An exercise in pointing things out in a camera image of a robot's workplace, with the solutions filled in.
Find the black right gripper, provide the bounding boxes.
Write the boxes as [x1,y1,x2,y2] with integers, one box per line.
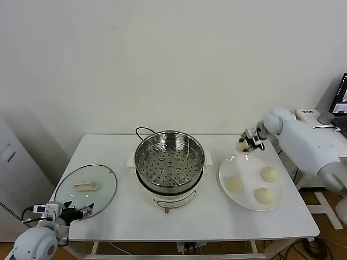
[238,127,265,153]

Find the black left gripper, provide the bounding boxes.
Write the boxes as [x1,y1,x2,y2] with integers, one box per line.
[61,201,95,225]

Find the cream steamed baozi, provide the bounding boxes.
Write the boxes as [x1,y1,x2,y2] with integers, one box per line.
[254,187,275,204]
[260,167,280,183]
[234,142,252,154]
[225,176,244,193]

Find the glass lid cream handle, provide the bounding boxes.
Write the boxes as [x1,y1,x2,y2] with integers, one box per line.
[54,164,118,219]

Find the white round plate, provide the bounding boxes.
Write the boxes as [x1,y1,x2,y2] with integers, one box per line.
[219,154,286,212]

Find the white cabinet with vent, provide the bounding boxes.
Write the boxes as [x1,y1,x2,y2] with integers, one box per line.
[0,118,57,243]

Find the grey round puck speaker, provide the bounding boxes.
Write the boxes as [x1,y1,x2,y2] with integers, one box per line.
[317,109,336,125]

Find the dark open laptop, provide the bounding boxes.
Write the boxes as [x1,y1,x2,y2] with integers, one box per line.
[328,72,347,128]

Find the white power strip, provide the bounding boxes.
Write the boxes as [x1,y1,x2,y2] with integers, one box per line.
[177,242,207,255]

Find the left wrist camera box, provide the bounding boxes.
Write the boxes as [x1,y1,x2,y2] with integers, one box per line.
[32,201,65,219]

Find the white table frame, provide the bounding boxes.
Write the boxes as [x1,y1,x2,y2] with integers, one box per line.
[85,238,315,260]

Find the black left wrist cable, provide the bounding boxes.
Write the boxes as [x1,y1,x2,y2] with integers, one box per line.
[21,206,37,224]

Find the black cooker power cable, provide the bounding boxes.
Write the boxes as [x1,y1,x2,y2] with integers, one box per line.
[134,126,158,141]

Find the black coiled floor cable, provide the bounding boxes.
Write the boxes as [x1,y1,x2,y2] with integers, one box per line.
[303,238,330,258]

